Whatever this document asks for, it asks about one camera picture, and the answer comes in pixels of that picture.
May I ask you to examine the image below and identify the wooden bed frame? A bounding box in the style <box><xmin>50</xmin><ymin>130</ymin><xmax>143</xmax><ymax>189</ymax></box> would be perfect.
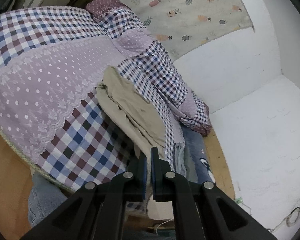
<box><xmin>204</xmin><ymin>130</ymin><xmax>237</xmax><ymax>200</ymax></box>

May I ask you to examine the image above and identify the person's trouser leg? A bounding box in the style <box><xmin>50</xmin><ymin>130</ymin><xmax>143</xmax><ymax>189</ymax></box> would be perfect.
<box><xmin>27</xmin><ymin>174</ymin><xmax>70</xmax><ymax>228</ymax></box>

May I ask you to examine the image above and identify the checkered bed sheet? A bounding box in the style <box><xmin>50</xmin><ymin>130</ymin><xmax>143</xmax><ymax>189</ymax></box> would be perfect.
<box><xmin>0</xmin><ymin>6</ymin><xmax>138</xmax><ymax>193</ymax></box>

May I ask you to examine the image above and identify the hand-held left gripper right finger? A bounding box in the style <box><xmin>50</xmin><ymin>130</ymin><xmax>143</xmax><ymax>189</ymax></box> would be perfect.
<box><xmin>151</xmin><ymin>147</ymin><xmax>278</xmax><ymax>240</ymax></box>

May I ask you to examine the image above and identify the light blue folded garment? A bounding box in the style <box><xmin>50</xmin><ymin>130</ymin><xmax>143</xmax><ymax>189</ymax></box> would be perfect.
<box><xmin>174</xmin><ymin>142</ymin><xmax>188</xmax><ymax>175</ymax></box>

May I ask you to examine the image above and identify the checkered dotted quilt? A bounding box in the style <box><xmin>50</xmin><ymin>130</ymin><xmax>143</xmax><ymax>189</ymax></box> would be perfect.
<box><xmin>85</xmin><ymin>0</ymin><xmax>213</xmax><ymax>165</ymax></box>

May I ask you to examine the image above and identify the pineapple print wall cloth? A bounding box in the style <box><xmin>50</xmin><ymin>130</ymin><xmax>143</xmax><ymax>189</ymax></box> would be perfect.
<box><xmin>117</xmin><ymin>0</ymin><xmax>254</xmax><ymax>62</ymax></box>

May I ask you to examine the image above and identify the navy printed blanket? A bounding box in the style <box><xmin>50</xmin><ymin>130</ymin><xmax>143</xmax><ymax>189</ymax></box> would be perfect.
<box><xmin>181</xmin><ymin>125</ymin><xmax>217</xmax><ymax>184</ymax></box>

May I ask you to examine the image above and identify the khaki t-shirt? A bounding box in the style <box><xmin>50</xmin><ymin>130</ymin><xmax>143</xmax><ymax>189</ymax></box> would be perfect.
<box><xmin>96</xmin><ymin>66</ymin><xmax>167</xmax><ymax>155</ymax></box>

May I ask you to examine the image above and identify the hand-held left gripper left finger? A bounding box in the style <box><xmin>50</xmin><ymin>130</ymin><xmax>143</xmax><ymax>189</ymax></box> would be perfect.
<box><xmin>20</xmin><ymin>151</ymin><xmax>149</xmax><ymax>240</ymax></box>

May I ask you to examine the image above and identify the white cable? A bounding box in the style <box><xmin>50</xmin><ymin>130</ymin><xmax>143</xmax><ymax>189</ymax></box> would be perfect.
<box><xmin>240</xmin><ymin>195</ymin><xmax>300</xmax><ymax>233</ymax></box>
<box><xmin>155</xmin><ymin>219</ymin><xmax>175</xmax><ymax>233</ymax></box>

